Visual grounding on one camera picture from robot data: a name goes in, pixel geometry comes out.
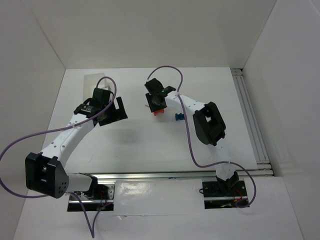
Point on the blue double arch block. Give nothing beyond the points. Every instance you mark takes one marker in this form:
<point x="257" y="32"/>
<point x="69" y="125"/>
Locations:
<point x="179" y="117"/>

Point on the red arch block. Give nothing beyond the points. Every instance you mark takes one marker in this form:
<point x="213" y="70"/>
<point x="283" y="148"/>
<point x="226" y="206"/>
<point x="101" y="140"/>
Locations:
<point x="160" y="111"/>

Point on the aluminium side rail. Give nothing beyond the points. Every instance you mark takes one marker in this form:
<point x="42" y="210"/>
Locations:
<point x="264" y="167"/>

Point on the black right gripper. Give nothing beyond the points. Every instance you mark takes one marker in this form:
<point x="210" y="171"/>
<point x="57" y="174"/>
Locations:
<point x="157" y="105"/>

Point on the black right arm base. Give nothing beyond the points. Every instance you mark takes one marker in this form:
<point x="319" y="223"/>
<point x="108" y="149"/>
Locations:
<point x="215" y="198"/>

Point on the aluminium front rail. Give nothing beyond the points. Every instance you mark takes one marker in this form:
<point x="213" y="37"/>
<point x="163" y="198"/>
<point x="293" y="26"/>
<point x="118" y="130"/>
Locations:
<point x="155" y="176"/>

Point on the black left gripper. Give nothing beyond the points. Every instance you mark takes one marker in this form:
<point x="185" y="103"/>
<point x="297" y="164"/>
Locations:
<point x="113" y="114"/>

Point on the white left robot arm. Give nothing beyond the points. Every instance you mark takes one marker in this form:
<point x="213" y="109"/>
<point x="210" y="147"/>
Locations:
<point x="55" y="156"/>

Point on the white plastic box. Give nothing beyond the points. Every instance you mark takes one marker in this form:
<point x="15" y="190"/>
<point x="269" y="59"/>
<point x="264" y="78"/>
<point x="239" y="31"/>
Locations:
<point x="90" y="82"/>

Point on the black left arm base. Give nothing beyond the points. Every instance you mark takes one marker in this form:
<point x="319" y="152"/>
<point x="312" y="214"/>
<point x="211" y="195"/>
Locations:
<point x="101" y="195"/>

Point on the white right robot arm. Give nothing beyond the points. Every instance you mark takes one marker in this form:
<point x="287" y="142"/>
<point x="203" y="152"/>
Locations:
<point x="208" y="124"/>

